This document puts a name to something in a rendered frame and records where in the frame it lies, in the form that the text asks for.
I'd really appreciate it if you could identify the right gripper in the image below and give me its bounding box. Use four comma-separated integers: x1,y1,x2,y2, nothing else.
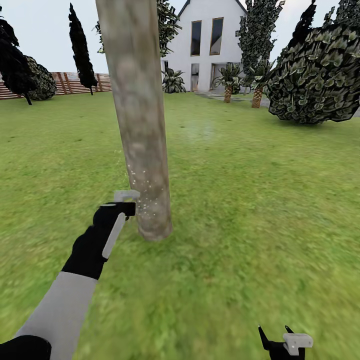
258,325,305,360

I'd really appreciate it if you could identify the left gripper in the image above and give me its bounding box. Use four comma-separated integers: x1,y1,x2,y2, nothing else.
119,201,136,218

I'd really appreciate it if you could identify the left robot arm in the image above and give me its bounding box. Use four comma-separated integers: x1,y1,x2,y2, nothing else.
0,190,140,360

